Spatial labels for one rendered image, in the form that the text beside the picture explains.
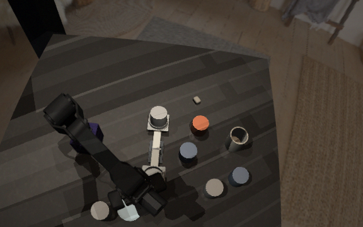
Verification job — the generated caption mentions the orange-brown cylinder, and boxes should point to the orange-brown cylinder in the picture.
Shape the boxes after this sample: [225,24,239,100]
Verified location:
[191,115,209,137]

